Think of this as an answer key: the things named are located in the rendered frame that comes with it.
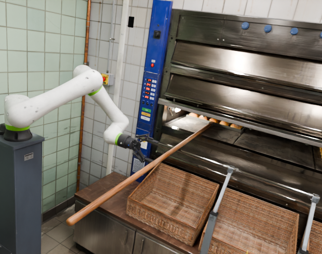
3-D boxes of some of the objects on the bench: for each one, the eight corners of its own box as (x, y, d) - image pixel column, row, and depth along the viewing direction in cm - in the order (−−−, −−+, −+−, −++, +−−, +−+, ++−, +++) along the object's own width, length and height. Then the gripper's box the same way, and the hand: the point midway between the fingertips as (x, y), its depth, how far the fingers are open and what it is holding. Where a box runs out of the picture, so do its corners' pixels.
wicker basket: (215, 214, 214) (222, 185, 206) (288, 244, 193) (300, 213, 184) (196, 251, 172) (204, 216, 164) (287, 295, 150) (302, 257, 142)
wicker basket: (154, 188, 238) (159, 161, 230) (213, 212, 216) (220, 183, 207) (123, 214, 196) (127, 182, 188) (193, 248, 174) (201, 213, 165)
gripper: (133, 123, 173) (162, 132, 164) (128, 157, 180) (156, 168, 171) (127, 125, 166) (156, 135, 158) (122, 161, 174) (150, 172, 165)
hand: (154, 151), depth 165 cm, fingers open, 13 cm apart
